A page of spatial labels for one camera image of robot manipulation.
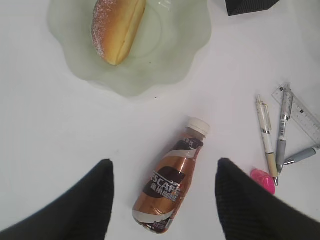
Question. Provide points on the golden sugared bread roll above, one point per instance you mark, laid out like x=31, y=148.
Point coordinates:
x=115, y=24

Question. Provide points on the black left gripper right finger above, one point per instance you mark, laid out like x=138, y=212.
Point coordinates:
x=247, y=211

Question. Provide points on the white and beige pen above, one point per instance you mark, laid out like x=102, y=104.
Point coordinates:
x=266, y=128

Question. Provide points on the blue grey retractable pen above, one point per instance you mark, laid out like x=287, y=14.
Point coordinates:
x=302, y=155

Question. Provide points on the clear plastic ruler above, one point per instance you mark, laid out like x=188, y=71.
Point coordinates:
x=305, y=120

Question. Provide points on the pale green wavy glass plate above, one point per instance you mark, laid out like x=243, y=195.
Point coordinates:
x=170, y=34

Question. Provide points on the pink highlighter cap eraser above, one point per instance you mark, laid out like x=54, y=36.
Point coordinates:
x=264, y=180

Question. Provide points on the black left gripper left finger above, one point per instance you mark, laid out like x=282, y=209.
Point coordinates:
x=82, y=213

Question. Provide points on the grey grip patterned pen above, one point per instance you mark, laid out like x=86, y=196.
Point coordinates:
x=285, y=115

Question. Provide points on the brown coffee drink bottle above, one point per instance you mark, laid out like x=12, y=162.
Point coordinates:
x=166, y=188

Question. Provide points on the black square pen holder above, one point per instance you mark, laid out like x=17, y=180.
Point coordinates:
x=239, y=7

